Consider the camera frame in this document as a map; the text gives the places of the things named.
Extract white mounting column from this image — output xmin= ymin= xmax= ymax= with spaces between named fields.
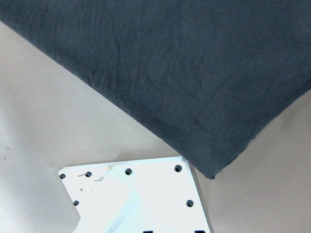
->
xmin=59 ymin=156 xmax=210 ymax=233

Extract black printed t-shirt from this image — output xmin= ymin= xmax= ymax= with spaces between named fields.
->
xmin=0 ymin=0 xmax=311 ymax=179

